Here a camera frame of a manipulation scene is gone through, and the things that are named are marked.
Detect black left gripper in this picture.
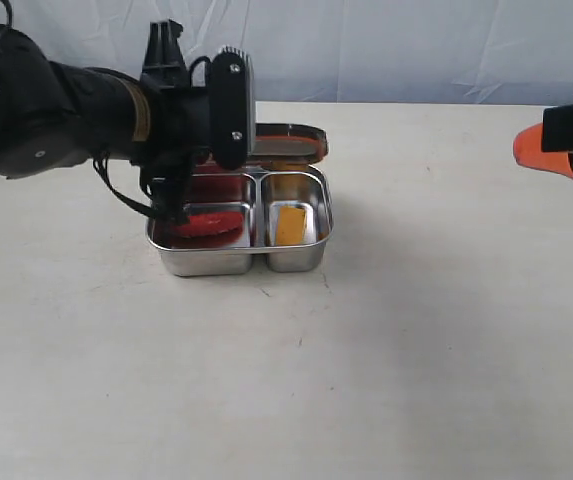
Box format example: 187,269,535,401
139,19,211,225

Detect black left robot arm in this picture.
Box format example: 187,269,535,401
0,21,207,225

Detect lunch box lid orange seal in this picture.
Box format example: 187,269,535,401
200,122,330,169

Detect red toy sausage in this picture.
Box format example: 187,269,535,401
167,211,244,239

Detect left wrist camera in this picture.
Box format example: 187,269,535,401
207,46,256,170

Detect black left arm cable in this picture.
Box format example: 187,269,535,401
0,0,167,221

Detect yellow toy cheese wedge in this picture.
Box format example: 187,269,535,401
275,205,307,246

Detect steel two-compartment lunch box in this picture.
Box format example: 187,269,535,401
146,166,334,277

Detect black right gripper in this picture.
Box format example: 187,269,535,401
513,104,573,180

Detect white backdrop cloth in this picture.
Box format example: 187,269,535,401
13,0,573,105

